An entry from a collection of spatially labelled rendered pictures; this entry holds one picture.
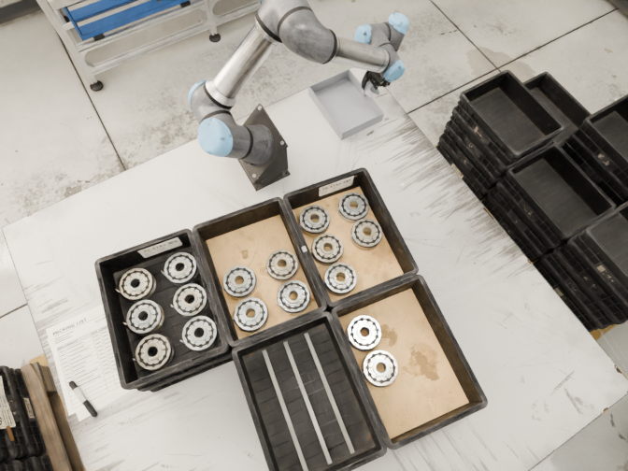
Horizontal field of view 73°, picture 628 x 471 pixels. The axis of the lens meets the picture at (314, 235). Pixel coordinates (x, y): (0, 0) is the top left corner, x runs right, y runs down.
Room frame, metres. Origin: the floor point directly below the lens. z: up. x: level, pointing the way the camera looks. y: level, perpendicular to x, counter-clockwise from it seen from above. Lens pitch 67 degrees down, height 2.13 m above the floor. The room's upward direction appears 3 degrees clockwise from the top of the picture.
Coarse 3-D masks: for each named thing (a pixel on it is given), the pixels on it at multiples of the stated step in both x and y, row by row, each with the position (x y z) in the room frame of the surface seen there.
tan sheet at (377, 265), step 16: (352, 192) 0.72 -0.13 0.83; (336, 208) 0.65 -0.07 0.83; (336, 224) 0.59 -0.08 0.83; (352, 224) 0.59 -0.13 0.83; (384, 240) 0.54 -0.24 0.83; (352, 256) 0.48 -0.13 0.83; (368, 256) 0.48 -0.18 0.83; (384, 256) 0.48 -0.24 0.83; (320, 272) 0.42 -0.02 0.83; (368, 272) 0.42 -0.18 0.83; (384, 272) 0.43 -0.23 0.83; (400, 272) 0.43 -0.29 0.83
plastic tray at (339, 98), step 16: (336, 80) 1.32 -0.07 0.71; (352, 80) 1.32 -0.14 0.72; (320, 96) 1.24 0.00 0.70; (336, 96) 1.24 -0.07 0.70; (352, 96) 1.25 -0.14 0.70; (368, 96) 1.22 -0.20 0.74; (336, 112) 1.16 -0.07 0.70; (352, 112) 1.16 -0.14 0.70; (368, 112) 1.17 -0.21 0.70; (336, 128) 1.06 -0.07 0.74; (352, 128) 1.05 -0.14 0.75
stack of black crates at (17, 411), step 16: (0, 368) 0.11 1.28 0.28; (16, 368) 0.12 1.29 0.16; (16, 384) 0.06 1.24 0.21; (16, 400) 0.00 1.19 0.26; (16, 416) -0.06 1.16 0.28; (32, 416) -0.06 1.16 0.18; (0, 432) -0.12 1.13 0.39; (16, 432) -0.12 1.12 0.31; (32, 432) -0.12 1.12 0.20; (0, 448) -0.16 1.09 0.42; (16, 448) -0.17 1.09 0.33; (32, 448) -0.18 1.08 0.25
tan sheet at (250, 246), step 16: (256, 224) 0.58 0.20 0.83; (272, 224) 0.58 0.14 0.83; (208, 240) 0.51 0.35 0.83; (224, 240) 0.51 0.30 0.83; (240, 240) 0.52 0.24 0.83; (256, 240) 0.52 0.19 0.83; (272, 240) 0.52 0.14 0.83; (288, 240) 0.52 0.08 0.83; (224, 256) 0.46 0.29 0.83; (240, 256) 0.46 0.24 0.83; (256, 256) 0.46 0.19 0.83; (224, 272) 0.40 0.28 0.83; (256, 272) 0.41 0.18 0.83; (256, 288) 0.36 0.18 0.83; (272, 288) 0.36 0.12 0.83; (272, 304) 0.31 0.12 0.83; (272, 320) 0.26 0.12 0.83; (240, 336) 0.20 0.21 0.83
